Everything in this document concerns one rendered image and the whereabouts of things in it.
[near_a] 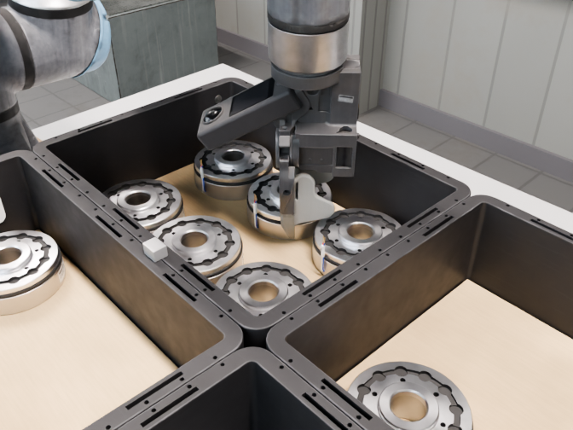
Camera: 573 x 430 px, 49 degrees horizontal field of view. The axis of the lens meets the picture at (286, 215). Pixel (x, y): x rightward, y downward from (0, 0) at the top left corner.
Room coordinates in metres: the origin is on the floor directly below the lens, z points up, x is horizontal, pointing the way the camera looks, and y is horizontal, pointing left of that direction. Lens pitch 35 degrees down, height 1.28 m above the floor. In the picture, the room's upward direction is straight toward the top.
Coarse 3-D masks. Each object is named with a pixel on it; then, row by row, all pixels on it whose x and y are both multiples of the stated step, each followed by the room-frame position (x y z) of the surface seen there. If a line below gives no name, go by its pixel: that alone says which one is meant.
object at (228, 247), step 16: (176, 224) 0.57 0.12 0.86; (192, 224) 0.57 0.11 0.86; (208, 224) 0.57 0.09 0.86; (224, 224) 0.57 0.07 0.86; (160, 240) 0.54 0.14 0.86; (224, 240) 0.54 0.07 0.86; (240, 240) 0.54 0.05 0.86; (208, 256) 0.51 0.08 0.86; (224, 256) 0.51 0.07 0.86; (208, 272) 0.49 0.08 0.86
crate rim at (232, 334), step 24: (48, 168) 0.57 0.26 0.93; (72, 192) 0.53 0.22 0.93; (96, 216) 0.49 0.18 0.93; (120, 240) 0.45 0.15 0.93; (144, 264) 0.42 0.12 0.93; (168, 288) 0.39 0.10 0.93; (192, 288) 0.38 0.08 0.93; (216, 312) 0.36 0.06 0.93; (240, 336) 0.33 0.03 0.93; (192, 360) 0.31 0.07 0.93; (216, 360) 0.31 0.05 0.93; (168, 384) 0.29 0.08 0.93; (120, 408) 0.27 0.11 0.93; (144, 408) 0.27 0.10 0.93
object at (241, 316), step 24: (192, 96) 0.76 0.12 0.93; (120, 120) 0.69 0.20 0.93; (48, 144) 0.63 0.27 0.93; (360, 144) 0.63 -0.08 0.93; (408, 168) 0.58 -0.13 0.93; (432, 168) 0.57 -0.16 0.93; (96, 192) 0.53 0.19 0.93; (456, 192) 0.53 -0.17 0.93; (432, 216) 0.49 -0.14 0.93; (144, 240) 0.45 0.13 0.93; (384, 240) 0.45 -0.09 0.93; (168, 264) 0.42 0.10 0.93; (360, 264) 0.42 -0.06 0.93; (216, 288) 0.38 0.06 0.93; (312, 288) 0.39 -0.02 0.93; (240, 312) 0.36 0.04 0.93; (288, 312) 0.36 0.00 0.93; (264, 336) 0.34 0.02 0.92
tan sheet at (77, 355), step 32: (64, 256) 0.55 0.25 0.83; (64, 288) 0.50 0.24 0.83; (96, 288) 0.50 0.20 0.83; (0, 320) 0.45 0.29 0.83; (32, 320) 0.45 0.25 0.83; (64, 320) 0.45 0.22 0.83; (96, 320) 0.45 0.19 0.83; (128, 320) 0.45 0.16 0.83; (0, 352) 0.41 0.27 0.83; (32, 352) 0.41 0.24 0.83; (64, 352) 0.41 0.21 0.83; (96, 352) 0.41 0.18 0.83; (128, 352) 0.41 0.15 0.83; (160, 352) 0.41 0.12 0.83; (0, 384) 0.37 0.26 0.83; (32, 384) 0.37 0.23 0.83; (64, 384) 0.37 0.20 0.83; (96, 384) 0.37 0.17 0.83; (128, 384) 0.37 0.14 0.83; (0, 416) 0.33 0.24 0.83; (32, 416) 0.33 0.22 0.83; (64, 416) 0.33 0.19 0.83; (96, 416) 0.33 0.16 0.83
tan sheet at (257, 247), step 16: (176, 176) 0.72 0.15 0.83; (192, 176) 0.72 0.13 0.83; (192, 192) 0.68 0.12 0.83; (192, 208) 0.64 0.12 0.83; (208, 208) 0.64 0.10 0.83; (224, 208) 0.64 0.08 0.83; (240, 208) 0.64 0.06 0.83; (336, 208) 0.64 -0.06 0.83; (240, 224) 0.61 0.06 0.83; (256, 240) 0.58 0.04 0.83; (272, 240) 0.58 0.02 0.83; (288, 240) 0.58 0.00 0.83; (304, 240) 0.58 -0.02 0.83; (256, 256) 0.55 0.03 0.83; (272, 256) 0.55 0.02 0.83; (288, 256) 0.55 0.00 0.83; (304, 256) 0.55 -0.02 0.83; (304, 272) 0.52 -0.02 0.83; (320, 272) 0.52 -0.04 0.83
